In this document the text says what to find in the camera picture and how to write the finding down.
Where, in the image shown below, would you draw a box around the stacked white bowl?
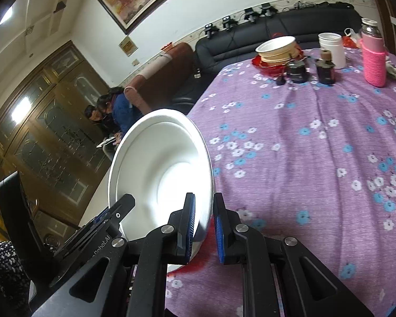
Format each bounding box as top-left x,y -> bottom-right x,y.
255,36 -> 298,55

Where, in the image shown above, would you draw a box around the bottle with pink knitted sleeve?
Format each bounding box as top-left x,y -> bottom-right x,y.
360,18 -> 389,88

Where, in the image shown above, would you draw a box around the dark jar with cork lid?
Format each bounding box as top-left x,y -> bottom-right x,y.
315,49 -> 336,85

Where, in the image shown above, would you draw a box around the stacked red plates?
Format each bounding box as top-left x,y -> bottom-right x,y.
252,54 -> 309,71

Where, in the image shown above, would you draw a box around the person's left forearm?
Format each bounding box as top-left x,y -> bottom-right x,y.
0,241 -> 31,317

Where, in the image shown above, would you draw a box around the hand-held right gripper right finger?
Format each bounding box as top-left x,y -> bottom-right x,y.
213,192 -> 375,317

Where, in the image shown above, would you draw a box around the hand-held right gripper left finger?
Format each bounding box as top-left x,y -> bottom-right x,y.
33,192 -> 197,317

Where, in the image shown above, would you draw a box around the dark glass jar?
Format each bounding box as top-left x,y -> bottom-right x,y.
285,59 -> 309,83

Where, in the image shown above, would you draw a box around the brown armchair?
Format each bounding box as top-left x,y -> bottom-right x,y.
124,42 -> 195,113

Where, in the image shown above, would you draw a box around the black leather sofa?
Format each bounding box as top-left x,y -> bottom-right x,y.
172,5 -> 364,113

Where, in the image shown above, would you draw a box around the small framed wall plaque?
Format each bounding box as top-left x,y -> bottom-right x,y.
119,36 -> 138,57

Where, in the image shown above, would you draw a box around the large white foam bowl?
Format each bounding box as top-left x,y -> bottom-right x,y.
108,108 -> 215,261

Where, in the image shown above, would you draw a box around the red scalloped plate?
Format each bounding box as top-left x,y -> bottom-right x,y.
181,225 -> 219,272

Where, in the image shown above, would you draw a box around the white plastic jar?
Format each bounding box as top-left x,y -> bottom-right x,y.
318,32 -> 346,70

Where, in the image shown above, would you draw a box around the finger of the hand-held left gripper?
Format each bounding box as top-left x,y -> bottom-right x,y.
85,194 -> 136,239

